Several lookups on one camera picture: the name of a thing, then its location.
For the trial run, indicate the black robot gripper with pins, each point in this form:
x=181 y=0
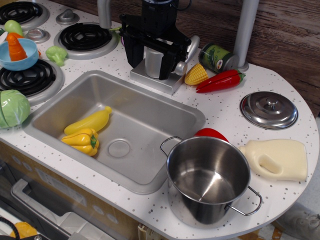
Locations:
x=156 y=21

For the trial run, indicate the stainless steel pot lid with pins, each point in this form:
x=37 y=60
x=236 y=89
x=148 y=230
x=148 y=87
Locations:
x=269 y=110

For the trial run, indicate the purple toy onion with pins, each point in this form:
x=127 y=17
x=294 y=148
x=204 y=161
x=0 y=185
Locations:
x=122 y=41

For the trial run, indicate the toy corn cob piece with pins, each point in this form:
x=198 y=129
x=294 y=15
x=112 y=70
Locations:
x=196 y=75

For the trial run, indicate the green pea can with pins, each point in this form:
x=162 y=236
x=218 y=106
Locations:
x=217 y=59

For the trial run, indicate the black stove burner back right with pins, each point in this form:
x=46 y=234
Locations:
x=86 y=41

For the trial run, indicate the black stove burner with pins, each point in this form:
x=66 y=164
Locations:
x=86 y=41
x=38 y=83
x=29 y=15

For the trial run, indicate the red toy chili pepper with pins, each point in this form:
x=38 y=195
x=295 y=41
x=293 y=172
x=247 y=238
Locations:
x=222 y=81

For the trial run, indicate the yellow toy squash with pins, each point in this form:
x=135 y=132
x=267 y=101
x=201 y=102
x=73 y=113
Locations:
x=97 y=121

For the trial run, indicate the grey stove knob upper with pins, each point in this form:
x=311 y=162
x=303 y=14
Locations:
x=68 y=17

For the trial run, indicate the grey stove knob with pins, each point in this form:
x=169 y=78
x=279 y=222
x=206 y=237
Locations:
x=38 y=35
x=68 y=17

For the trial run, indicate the red toy tomato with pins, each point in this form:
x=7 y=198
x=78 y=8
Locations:
x=210 y=134

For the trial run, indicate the green toy broccoli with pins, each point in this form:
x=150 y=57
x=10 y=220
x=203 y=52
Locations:
x=57 y=55

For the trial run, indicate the silver toy sink basin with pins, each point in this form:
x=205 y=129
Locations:
x=141 y=120

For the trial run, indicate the yellow toy bell pepper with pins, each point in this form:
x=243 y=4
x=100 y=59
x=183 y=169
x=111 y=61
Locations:
x=84 y=140

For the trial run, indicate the black stove burner front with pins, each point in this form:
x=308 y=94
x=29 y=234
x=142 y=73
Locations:
x=38 y=83

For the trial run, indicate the grey stove knob lower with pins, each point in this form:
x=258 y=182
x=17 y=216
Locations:
x=38 y=35

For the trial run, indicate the blue plastic bowl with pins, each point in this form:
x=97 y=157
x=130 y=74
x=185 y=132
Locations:
x=29 y=47

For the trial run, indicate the black stove burner back left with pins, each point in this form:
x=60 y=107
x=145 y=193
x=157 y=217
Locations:
x=29 y=15

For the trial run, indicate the orange toy carrot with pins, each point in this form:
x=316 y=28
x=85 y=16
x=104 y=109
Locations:
x=15 y=49

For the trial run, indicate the light green toy pear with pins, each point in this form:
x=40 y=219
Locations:
x=12 y=26

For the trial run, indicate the green toy cabbage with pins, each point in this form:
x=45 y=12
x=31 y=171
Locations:
x=14 y=108

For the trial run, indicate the cream toy detergent bottle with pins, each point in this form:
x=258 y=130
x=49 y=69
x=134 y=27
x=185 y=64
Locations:
x=277 y=159

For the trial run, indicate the orange object bottom left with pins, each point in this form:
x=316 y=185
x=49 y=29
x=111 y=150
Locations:
x=25 y=230

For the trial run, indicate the grey sneaker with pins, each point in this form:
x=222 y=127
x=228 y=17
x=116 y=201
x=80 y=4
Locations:
x=300 y=222

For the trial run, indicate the grey post left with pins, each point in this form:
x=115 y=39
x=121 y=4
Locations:
x=104 y=13

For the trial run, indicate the grey post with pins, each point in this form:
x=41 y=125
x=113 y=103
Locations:
x=244 y=32
x=104 y=13

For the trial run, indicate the grey post right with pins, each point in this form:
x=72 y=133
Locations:
x=244 y=32

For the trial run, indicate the toy oven door handle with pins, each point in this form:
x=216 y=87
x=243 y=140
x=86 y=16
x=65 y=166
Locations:
x=43 y=209

